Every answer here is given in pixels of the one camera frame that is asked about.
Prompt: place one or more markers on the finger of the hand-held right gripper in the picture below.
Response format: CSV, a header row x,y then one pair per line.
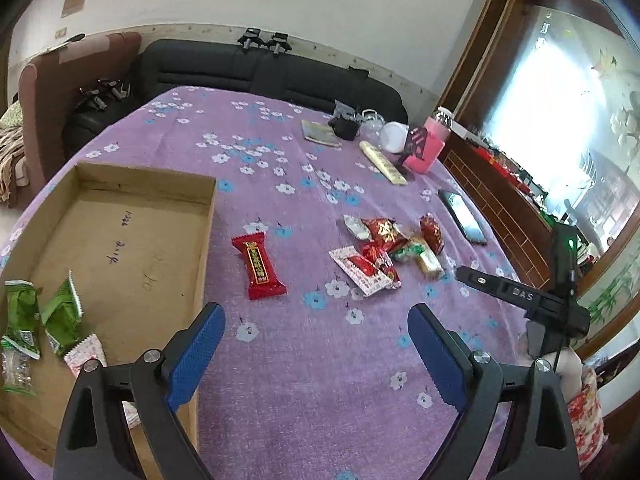
x,y
505,291

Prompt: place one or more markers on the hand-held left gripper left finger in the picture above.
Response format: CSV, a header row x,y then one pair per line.
x,y
195,355

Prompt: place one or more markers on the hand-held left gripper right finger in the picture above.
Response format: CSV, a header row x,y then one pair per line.
x,y
437,355

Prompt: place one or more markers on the beige snack packet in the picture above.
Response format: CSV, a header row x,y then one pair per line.
x,y
429,262

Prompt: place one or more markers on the red gold snack packet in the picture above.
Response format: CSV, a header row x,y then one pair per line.
x,y
385,232
432,232

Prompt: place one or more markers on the green white square packet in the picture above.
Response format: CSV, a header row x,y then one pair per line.
x,y
409,251

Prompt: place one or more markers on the long red snack packet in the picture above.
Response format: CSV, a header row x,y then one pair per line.
x,y
257,267

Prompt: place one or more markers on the small red snack packet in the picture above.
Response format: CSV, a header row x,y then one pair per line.
x,y
382,260

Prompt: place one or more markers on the white red snack packet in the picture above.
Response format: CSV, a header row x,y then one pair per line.
x,y
357,275
85,355

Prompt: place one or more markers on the shallow cardboard box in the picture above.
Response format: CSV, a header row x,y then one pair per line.
x,y
125,240

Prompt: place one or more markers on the green white twisted candy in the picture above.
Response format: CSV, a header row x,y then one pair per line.
x,y
356,227

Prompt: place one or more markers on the person's right forearm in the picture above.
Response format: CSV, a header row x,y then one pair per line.
x,y
585,410

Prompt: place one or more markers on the black smartphone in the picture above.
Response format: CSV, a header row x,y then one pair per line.
x,y
462,215

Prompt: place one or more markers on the wooden cabinet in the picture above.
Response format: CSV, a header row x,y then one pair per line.
x,y
500,200

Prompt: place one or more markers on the purple floral tablecloth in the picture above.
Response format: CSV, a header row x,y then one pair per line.
x,y
310,360

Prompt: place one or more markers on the pink box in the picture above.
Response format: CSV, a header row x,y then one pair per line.
x,y
431,145

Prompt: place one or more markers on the dark red phone stand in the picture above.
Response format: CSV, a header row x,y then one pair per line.
x,y
415,145

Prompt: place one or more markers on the green white-label snack packet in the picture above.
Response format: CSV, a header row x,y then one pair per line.
x,y
22,342

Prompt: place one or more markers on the long beige packet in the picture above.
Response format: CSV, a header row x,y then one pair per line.
x,y
382,162

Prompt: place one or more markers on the clear green-edged snack packet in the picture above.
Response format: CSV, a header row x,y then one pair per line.
x,y
15,372

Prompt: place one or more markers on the white jar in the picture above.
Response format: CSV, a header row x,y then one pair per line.
x,y
392,137

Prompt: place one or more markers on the floral glass panel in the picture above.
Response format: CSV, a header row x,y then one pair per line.
x,y
575,100

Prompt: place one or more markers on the glass teapot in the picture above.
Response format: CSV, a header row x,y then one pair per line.
x,y
371,119

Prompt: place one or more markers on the black pouch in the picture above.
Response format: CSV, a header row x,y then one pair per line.
x,y
345,125

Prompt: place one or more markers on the small booklet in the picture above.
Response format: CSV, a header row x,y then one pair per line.
x,y
320,132

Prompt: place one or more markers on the clear plastic bag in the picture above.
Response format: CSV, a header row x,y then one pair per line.
x,y
342,108

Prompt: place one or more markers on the brown patterned blanket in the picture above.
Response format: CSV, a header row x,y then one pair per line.
x,y
10,165

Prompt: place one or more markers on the pile of black grippers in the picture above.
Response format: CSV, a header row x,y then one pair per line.
x,y
102,91

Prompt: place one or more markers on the black sofa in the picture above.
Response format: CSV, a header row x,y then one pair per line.
x,y
250,70

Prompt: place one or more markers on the brown armchair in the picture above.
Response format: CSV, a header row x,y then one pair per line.
x,y
45,105

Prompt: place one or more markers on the green pillow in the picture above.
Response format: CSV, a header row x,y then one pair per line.
x,y
11,115

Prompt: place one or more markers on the spare black gripper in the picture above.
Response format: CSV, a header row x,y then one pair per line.
x,y
277,42
250,39

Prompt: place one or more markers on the black tool on armchair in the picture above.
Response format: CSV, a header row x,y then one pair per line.
x,y
65,42

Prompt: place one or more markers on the wooden door frame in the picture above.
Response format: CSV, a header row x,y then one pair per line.
x,y
480,50

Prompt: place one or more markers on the wall switch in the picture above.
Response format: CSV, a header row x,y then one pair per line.
x,y
60,33

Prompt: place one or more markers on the brown wall notice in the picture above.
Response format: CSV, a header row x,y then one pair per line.
x,y
76,0

